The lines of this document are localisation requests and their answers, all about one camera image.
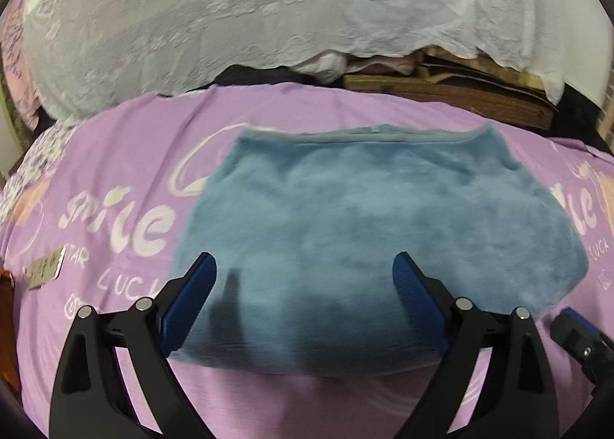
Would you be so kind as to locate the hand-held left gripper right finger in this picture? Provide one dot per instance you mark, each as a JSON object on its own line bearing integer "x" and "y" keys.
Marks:
{"x": 419, "y": 304}

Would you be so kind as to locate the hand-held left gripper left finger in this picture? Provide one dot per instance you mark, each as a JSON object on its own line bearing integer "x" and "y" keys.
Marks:
{"x": 189, "y": 304}

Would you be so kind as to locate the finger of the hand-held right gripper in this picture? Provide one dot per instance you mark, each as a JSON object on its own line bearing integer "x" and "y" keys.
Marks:
{"x": 583, "y": 340}

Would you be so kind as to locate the blue fleece sweater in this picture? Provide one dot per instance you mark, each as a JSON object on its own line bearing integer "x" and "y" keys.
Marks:
{"x": 364, "y": 228}

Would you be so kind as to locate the small grey label card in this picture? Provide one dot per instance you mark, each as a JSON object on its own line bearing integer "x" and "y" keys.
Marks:
{"x": 46, "y": 268}

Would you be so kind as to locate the purple printed bedsheet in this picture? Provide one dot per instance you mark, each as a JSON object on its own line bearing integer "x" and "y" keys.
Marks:
{"x": 144, "y": 141}

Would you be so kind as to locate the orange brown object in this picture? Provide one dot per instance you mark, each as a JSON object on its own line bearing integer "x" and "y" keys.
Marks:
{"x": 7, "y": 333}

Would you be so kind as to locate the floral quilt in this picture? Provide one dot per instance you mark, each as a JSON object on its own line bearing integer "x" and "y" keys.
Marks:
{"x": 33, "y": 161}

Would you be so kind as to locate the dark cloth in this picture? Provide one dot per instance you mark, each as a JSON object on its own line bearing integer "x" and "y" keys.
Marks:
{"x": 259, "y": 77}

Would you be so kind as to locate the pink striped cloth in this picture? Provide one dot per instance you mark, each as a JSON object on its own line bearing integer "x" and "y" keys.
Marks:
{"x": 379, "y": 65}

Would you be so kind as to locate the white bundled cloth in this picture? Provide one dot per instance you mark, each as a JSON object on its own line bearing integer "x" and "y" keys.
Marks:
{"x": 321, "y": 66}

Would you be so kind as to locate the pink patterned cloth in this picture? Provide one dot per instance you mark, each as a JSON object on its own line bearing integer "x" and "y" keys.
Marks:
{"x": 17, "y": 65}

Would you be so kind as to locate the white lace cover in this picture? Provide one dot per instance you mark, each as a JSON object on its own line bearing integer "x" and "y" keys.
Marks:
{"x": 288, "y": 2}

